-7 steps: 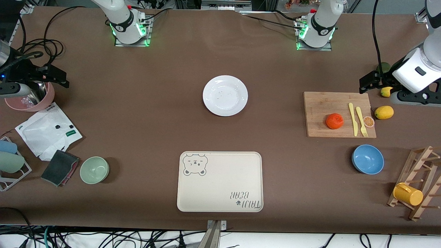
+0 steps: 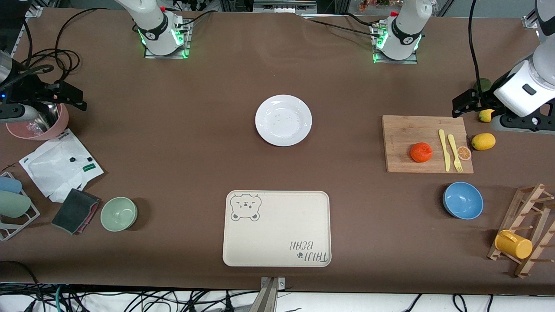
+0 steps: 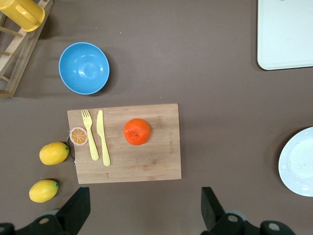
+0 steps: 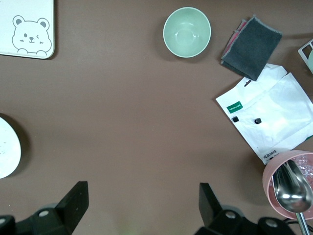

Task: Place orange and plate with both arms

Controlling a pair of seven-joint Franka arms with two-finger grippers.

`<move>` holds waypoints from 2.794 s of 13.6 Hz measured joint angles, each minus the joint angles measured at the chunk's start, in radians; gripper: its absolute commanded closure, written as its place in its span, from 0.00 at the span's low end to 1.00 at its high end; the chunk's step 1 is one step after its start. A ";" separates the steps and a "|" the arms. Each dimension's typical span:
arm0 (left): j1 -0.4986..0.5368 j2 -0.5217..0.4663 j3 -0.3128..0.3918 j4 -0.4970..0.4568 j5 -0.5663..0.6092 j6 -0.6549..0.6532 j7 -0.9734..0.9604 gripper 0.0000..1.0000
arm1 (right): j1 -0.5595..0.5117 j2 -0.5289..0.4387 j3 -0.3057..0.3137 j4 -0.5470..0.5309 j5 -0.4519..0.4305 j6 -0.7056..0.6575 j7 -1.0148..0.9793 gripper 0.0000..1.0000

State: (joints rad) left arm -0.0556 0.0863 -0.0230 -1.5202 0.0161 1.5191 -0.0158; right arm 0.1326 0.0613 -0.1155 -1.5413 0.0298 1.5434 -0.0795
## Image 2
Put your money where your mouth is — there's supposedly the cream bear print tray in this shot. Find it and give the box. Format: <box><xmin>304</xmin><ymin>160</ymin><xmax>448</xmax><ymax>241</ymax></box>
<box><xmin>222</xmin><ymin>190</ymin><xmax>332</xmax><ymax>267</ymax></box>

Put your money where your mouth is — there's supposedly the metal table edge bracket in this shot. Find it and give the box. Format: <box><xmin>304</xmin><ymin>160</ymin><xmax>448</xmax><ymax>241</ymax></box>
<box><xmin>249</xmin><ymin>276</ymin><xmax>286</xmax><ymax>312</ymax></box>

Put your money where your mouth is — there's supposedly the grey folded cloth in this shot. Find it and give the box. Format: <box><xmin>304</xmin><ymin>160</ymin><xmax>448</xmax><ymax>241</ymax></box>
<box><xmin>51</xmin><ymin>188</ymin><xmax>101</xmax><ymax>235</ymax></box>

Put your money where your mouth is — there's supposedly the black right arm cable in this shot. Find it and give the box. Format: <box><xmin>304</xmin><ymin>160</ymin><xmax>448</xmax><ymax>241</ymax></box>
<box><xmin>20</xmin><ymin>15</ymin><xmax>57</xmax><ymax>87</ymax></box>

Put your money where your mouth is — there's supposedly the brown table cover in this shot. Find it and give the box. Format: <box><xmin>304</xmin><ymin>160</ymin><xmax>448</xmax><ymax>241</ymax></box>
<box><xmin>0</xmin><ymin>8</ymin><xmax>555</xmax><ymax>295</ymax></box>

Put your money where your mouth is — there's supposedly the aluminium frame profile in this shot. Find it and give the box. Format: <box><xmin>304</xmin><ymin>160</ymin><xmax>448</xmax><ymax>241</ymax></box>
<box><xmin>253</xmin><ymin>0</ymin><xmax>318</xmax><ymax>17</ymax></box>

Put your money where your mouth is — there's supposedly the light blue cup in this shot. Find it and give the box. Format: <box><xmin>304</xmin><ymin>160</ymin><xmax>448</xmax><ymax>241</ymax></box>
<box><xmin>0</xmin><ymin>175</ymin><xmax>22</xmax><ymax>194</ymax></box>

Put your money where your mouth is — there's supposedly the yellow cup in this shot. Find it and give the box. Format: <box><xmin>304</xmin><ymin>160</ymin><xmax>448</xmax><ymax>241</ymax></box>
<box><xmin>495</xmin><ymin>230</ymin><xmax>533</xmax><ymax>260</ymax></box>

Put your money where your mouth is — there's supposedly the sage green cup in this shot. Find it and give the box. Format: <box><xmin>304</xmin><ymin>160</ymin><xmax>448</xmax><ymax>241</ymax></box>
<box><xmin>0</xmin><ymin>191</ymin><xmax>32</xmax><ymax>218</ymax></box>

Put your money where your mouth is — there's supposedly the wooden cup rack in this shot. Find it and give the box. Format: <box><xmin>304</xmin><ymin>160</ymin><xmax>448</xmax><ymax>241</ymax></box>
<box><xmin>487</xmin><ymin>183</ymin><xmax>555</xmax><ymax>278</ymax></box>

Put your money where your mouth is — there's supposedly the metal scoop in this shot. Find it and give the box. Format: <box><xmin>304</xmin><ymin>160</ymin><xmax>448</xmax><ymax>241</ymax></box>
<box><xmin>26</xmin><ymin>102</ymin><xmax>60</xmax><ymax>133</ymax></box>

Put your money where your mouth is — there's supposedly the pink bowl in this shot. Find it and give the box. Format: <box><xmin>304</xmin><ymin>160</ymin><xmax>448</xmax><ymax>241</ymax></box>
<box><xmin>5</xmin><ymin>102</ymin><xmax>69</xmax><ymax>141</ymax></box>

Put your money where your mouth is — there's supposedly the white round plate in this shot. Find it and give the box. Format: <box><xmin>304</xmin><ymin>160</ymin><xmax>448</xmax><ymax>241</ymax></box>
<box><xmin>255</xmin><ymin>94</ymin><xmax>313</xmax><ymax>147</ymax></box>

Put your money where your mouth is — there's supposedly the yellow plastic knife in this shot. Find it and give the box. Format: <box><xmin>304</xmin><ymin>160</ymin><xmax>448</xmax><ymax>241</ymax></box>
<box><xmin>438</xmin><ymin>129</ymin><xmax>451</xmax><ymax>172</ymax></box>

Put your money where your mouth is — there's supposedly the white plastic bag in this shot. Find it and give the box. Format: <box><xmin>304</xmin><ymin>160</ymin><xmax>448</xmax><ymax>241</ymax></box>
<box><xmin>19</xmin><ymin>128</ymin><xmax>104</xmax><ymax>203</ymax></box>

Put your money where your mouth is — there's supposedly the orange fruit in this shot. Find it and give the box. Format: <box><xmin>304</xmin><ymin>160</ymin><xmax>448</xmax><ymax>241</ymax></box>
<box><xmin>410</xmin><ymin>142</ymin><xmax>433</xmax><ymax>163</ymax></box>

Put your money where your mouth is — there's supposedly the wooden cutting board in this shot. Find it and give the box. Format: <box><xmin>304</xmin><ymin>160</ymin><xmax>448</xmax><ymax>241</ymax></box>
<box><xmin>382</xmin><ymin>115</ymin><xmax>474</xmax><ymax>174</ymax></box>

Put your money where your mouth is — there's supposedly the yellow plastic fork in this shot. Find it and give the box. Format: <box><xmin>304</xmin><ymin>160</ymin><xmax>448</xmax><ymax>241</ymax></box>
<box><xmin>447</xmin><ymin>134</ymin><xmax>464</xmax><ymax>173</ymax></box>

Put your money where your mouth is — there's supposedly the coiled black cable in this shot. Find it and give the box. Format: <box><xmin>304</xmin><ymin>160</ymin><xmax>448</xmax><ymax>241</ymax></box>
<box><xmin>24</xmin><ymin>7</ymin><xmax>111</xmax><ymax>85</ymax></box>

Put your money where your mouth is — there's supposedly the pale green bowl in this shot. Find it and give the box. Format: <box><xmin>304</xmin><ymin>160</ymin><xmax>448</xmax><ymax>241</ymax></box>
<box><xmin>100</xmin><ymin>197</ymin><xmax>138</xmax><ymax>232</ymax></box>

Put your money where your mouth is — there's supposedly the blue bowl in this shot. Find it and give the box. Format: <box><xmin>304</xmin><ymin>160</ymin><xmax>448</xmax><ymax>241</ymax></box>
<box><xmin>443</xmin><ymin>182</ymin><xmax>484</xmax><ymax>220</ymax></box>

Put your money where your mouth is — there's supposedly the white wire rack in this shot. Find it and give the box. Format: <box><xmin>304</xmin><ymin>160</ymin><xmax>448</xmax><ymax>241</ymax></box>
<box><xmin>0</xmin><ymin>172</ymin><xmax>41</xmax><ymax>241</ymax></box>

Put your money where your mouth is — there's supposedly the black cable to arm base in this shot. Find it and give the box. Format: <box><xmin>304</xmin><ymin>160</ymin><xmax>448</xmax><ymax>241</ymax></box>
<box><xmin>304</xmin><ymin>14</ymin><xmax>382</xmax><ymax>36</ymax></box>
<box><xmin>176</xmin><ymin>11</ymin><xmax>213</xmax><ymax>33</ymax></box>

